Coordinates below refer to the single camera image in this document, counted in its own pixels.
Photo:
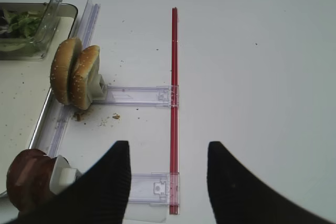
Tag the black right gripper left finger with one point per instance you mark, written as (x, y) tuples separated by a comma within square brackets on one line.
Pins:
[(100, 195)]

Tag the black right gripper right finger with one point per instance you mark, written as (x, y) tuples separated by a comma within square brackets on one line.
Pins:
[(283, 186)]

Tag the sliced sausage stack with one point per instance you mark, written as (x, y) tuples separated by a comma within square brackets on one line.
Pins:
[(28, 178)]

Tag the green lettuce in container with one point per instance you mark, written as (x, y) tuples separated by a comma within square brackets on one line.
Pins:
[(16, 25)]

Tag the white pusher block right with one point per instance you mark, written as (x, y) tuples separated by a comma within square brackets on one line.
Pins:
[(63, 175)]

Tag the right red strip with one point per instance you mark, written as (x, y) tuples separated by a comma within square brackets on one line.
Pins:
[(174, 108)]

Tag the white bun pusher block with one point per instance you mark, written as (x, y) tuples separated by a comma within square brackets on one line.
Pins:
[(98, 88)]

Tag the sesame bun rear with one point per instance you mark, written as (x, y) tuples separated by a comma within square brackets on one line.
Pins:
[(86, 67)]

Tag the sesame bun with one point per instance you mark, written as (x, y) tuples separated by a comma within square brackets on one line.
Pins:
[(61, 68), (86, 67)]

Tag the silver metal tray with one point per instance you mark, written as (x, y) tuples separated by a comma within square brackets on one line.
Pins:
[(25, 94)]

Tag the sesame bun front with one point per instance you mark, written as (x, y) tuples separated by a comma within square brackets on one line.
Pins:
[(61, 68)]

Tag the clear plastic container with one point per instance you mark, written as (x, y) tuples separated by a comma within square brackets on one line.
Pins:
[(35, 47)]

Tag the right lower clear rail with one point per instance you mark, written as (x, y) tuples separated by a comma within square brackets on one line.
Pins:
[(153, 196)]

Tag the clear rail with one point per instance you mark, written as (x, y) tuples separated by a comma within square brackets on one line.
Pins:
[(153, 196), (160, 96)]

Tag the right upper clear rail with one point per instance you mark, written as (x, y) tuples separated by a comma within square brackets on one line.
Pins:
[(160, 96)]

